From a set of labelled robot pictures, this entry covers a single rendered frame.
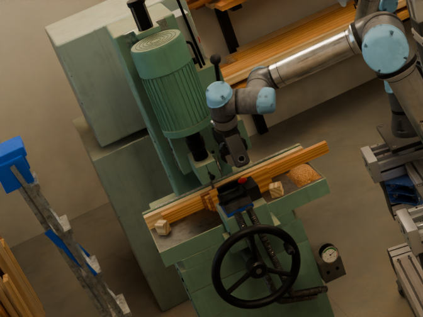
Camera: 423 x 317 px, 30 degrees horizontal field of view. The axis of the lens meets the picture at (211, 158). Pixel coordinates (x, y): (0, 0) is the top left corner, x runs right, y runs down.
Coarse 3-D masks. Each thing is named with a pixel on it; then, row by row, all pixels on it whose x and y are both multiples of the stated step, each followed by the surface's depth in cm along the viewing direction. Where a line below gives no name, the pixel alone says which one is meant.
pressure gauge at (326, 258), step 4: (324, 244) 265; (328, 244) 264; (332, 244) 266; (320, 248) 265; (324, 248) 263; (328, 248) 263; (332, 248) 263; (336, 248) 263; (320, 252) 264; (324, 252) 263; (328, 252) 263; (332, 252) 264; (336, 252) 264; (320, 256) 264; (324, 256) 263; (328, 256) 264; (332, 256) 264; (336, 256) 265; (324, 260) 264; (328, 260) 264; (332, 260) 265
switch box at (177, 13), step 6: (174, 12) 280; (180, 12) 277; (186, 12) 274; (180, 18) 274; (180, 24) 275; (192, 24) 276; (180, 30) 275; (186, 30) 276; (192, 30) 277; (186, 36) 277; (192, 42) 278; (198, 42) 279; (192, 54) 280
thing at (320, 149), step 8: (320, 144) 274; (304, 152) 273; (312, 152) 274; (320, 152) 274; (328, 152) 275; (280, 160) 273; (288, 160) 272; (296, 160) 273; (304, 160) 274; (272, 168) 272; (280, 168) 272; (288, 168) 273; (272, 176) 273; (192, 200) 270; (200, 200) 269; (176, 208) 268; (184, 208) 268; (192, 208) 269; (200, 208) 270; (168, 216) 268; (176, 216) 269; (184, 216) 269
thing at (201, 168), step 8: (208, 152) 267; (192, 160) 266; (208, 160) 262; (192, 168) 274; (200, 168) 260; (208, 168) 261; (216, 168) 262; (200, 176) 261; (208, 176) 262; (216, 176) 263
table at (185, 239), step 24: (312, 168) 269; (264, 192) 265; (288, 192) 260; (312, 192) 261; (192, 216) 268; (216, 216) 262; (168, 240) 259; (192, 240) 256; (216, 240) 258; (168, 264) 256
